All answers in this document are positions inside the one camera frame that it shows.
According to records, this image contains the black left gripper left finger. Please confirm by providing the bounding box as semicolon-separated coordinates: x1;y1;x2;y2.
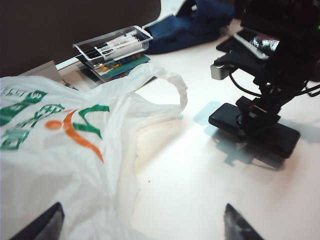
9;201;65;240

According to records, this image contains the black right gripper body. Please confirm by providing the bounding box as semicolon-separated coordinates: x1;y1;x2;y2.
213;39;318;118

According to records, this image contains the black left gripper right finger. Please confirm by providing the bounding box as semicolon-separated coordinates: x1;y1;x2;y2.
223;203;266;240

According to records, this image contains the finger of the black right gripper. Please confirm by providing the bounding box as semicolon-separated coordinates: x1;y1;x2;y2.
261;99;283;137
235;96;263;136

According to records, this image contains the white printed plastic bag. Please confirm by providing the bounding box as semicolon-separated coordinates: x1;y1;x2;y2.
0;62;189;240

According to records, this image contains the black flat mat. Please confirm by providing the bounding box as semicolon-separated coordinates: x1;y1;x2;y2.
216;34;242;54

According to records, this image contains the flat blue rubber slipper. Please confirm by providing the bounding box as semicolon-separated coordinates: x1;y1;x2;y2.
144;13;222;55

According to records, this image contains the stacked colourful box tray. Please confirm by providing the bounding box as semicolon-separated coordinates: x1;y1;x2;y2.
76;53;151;83

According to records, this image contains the white black marker pen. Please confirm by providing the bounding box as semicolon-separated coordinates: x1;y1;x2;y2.
99;39;145;58
93;34;141;52

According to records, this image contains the clear plastic marker box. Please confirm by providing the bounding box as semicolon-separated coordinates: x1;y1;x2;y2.
72;24;154;70

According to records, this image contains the brown desk partition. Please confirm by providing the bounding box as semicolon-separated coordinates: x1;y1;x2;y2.
0;0;161;78

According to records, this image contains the black camera cable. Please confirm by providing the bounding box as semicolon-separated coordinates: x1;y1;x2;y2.
228;71;263;97

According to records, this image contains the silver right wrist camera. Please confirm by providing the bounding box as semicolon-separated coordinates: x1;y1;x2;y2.
210;62;235;81

